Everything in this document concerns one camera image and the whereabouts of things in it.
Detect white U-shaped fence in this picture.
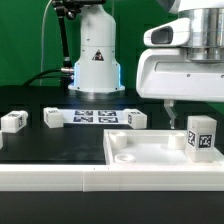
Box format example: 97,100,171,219
0,165,224,192

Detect white cable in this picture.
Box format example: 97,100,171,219
39,0,54,87

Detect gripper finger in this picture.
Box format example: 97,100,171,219
164,99,177,129

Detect fiducial marker sheet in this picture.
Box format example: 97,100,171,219
60,109,127,125

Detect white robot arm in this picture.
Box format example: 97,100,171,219
69,0,224,112

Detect black cables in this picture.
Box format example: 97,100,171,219
22,67,75,87

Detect white square tabletop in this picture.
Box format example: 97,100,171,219
102,128,224,166

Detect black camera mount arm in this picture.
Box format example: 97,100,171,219
51,0,83,69

